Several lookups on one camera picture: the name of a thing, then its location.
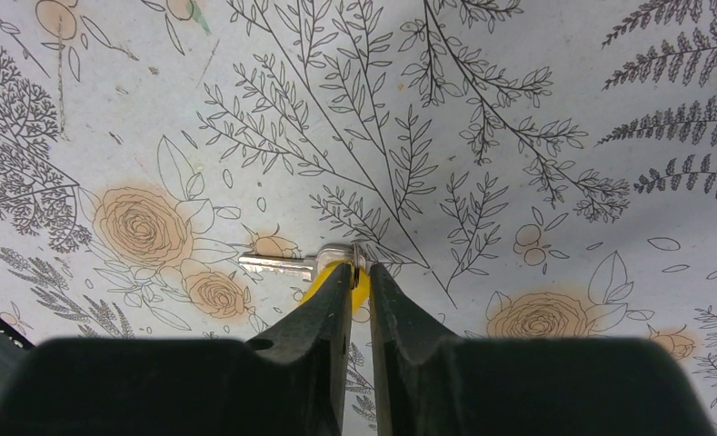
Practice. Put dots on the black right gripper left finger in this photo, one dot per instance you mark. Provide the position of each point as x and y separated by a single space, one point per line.
304 361

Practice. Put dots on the yellow key tag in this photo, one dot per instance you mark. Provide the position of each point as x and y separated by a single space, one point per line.
317 268

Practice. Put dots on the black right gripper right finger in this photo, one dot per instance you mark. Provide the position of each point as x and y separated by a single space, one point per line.
410 376

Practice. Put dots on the floral patterned table mat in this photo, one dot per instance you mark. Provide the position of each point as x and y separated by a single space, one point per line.
522 168

